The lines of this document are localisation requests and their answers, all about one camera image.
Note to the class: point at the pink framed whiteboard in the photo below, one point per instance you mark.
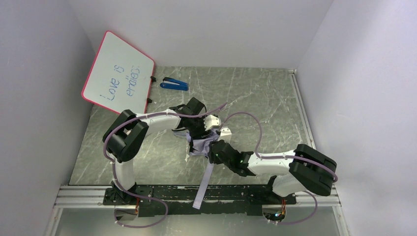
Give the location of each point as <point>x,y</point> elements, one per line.
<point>120,76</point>

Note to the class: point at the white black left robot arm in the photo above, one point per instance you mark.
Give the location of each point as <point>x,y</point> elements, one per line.
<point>123,140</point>

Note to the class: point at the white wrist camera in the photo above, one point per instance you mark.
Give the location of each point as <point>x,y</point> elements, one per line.
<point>211,122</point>
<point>225,135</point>

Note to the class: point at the blue stapler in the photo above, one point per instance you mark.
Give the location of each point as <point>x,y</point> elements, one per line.
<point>171,83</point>

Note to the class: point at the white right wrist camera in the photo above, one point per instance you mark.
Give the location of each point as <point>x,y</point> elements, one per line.
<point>225,135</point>

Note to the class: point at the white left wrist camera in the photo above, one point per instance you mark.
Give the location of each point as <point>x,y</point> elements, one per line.
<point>211,122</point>

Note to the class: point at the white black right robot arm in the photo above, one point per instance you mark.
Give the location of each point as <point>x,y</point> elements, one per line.
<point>301,169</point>

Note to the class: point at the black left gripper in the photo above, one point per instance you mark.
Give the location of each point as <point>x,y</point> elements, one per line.
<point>194,135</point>

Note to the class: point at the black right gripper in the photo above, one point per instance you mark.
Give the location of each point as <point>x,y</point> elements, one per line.
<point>215,152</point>

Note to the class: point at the black and lavender umbrella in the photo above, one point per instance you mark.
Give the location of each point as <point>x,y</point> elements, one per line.
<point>203,146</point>

